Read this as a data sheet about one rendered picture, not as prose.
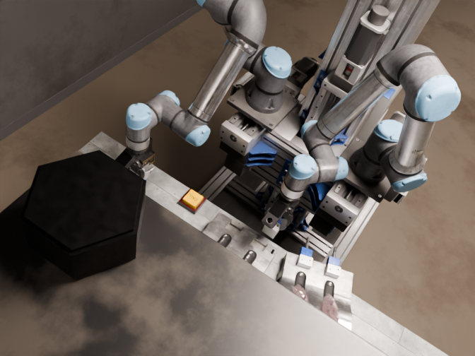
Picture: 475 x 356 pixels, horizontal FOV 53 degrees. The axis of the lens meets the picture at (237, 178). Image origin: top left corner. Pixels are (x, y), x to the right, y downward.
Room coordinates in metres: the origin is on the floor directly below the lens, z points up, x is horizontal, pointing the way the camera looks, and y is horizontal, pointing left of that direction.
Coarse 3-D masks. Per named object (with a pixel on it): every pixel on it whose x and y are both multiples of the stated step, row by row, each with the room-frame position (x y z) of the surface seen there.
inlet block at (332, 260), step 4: (332, 256) 0.95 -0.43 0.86; (328, 260) 0.93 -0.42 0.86; (332, 260) 0.93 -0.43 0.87; (336, 260) 0.94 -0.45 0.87; (328, 264) 0.90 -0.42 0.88; (332, 264) 0.91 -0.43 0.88; (336, 264) 0.92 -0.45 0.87; (328, 268) 0.88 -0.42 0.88; (332, 268) 0.89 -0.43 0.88; (336, 268) 0.90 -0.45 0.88; (340, 268) 0.90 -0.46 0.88; (324, 272) 0.88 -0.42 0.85; (328, 272) 0.87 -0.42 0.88; (332, 272) 0.88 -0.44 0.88; (336, 272) 0.88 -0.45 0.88; (340, 272) 0.89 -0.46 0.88; (332, 276) 0.87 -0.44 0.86; (336, 276) 0.87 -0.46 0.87
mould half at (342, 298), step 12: (288, 252) 0.91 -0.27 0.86; (288, 264) 0.86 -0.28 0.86; (312, 264) 0.90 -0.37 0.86; (324, 264) 0.91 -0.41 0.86; (288, 276) 0.82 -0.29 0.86; (312, 276) 0.85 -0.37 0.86; (324, 276) 0.86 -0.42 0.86; (348, 276) 0.90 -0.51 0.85; (288, 288) 0.76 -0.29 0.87; (312, 288) 0.80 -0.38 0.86; (336, 288) 0.83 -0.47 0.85; (348, 288) 0.85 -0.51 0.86; (312, 300) 0.74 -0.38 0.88; (336, 300) 0.78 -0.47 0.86; (348, 300) 0.80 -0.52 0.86; (348, 312) 0.74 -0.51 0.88; (348, 324) 0.69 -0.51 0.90
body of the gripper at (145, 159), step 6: (150, 138) 0.98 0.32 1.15; (150, 144) 0.97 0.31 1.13; (132, 150) 0.91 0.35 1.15; (144, 150) 0.93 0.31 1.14; (150, 150) 0.98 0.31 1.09; (144, 156) 0.95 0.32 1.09; (150, 156) 0.96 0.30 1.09; (138, 162) 0.91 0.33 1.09; (144, 162) 0.93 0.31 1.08; (150, 162) 0.96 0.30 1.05; (132, 168) 0.91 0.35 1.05; (138, 168) 0.91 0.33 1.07
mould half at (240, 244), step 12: (216, 216) 0.94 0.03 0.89; (216, 228) 0.89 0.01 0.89; (216, 240) 0.84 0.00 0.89; (240, 240) 0.87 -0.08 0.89; (252, 240) 0.89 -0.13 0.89; (240, 252) 0.83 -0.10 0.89; (264, 252) 0.86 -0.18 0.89; (276, 252) 0.88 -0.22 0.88; (252, 264) 0.80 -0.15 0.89; (264, 264) 0.81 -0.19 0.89
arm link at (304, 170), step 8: (296, 160) 0.96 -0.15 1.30; (304, 160) 0.97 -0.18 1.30; (312, 160) 0.98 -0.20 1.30; (288, 168) 0.96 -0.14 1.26; (296, 168) 0.93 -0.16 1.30; (304, 168) 0.94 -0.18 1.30; (312, 168) 0.95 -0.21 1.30; (288, 176) 0.94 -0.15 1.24; (296, 176) 0.93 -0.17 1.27; (304, 176) 0.93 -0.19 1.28; (312, 176) 0.95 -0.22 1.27; (288, 184) 0.93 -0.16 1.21; (296, 184) 0.93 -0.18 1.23; (304, 184) 0.93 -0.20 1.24
